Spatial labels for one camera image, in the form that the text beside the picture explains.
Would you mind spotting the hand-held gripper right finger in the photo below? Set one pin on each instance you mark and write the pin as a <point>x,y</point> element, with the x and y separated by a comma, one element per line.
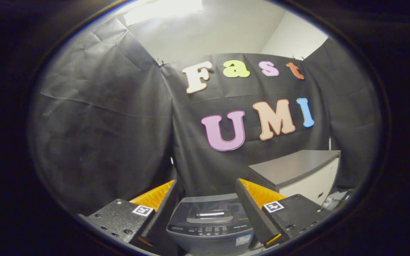
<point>249,209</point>

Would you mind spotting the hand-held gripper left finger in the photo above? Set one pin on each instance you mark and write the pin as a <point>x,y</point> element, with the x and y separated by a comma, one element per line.
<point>162,213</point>

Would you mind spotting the dark grey washing machine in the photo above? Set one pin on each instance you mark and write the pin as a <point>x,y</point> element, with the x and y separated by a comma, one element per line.
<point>208,243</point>

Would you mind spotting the white cabinet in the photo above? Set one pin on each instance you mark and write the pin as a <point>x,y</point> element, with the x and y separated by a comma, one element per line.
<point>290,167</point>

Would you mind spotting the black backdrop cloth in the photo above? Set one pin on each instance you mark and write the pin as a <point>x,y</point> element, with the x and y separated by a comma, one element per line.
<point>119,117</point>

